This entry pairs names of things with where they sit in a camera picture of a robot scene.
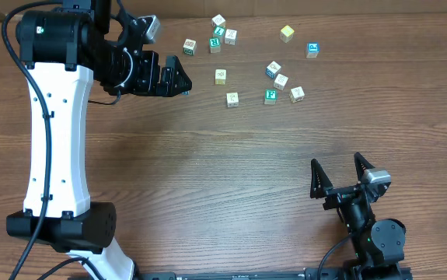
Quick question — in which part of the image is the green F wooden block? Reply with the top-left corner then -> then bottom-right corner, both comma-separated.
264,89 -> 278,105

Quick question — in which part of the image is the wooden block acorn drawing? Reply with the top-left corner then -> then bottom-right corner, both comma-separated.
289,86 -> 306,103

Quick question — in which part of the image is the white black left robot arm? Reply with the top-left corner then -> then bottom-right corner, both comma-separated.
6,1 -> 192,279

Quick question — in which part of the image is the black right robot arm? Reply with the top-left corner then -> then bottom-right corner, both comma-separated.
305,152 -> 413,280

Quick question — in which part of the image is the wooden block hook drawing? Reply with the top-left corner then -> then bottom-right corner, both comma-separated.
226,93 -> 239,107

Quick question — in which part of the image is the yellow top wooden block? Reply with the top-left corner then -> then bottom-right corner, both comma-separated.
279,25 -> 295,43

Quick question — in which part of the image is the wooden block green B side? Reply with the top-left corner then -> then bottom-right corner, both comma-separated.
183,39 -> 197,56

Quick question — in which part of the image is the plain wooden block top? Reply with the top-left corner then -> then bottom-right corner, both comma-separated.
211,14 -> 226,28

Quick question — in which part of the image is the wooden block yellow side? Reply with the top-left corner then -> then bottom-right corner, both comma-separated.
215,69 -> 227,85

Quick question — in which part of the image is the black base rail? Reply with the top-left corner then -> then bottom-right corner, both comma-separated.
67,266 -> 414,280

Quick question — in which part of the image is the green L wooden block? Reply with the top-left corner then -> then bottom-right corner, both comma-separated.
212,26 -> 226,41

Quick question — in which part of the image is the wooden block blue side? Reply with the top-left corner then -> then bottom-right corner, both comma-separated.
224,29 -> 237,45

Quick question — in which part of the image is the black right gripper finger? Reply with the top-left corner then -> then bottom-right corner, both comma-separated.
310,159 -> 334,198
354,152 -> 375,182

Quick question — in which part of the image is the blue P wooden block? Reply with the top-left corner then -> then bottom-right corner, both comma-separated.
306,42 -> 320,59

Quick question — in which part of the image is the wooden block blue edge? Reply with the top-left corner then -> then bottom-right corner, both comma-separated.
265,61 -> 281,79

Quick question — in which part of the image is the wooden block red side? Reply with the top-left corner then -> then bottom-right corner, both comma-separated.
274,74 -> 288,90

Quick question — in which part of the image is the green R wooden block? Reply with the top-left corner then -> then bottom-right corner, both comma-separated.
209,37 -> 221,54

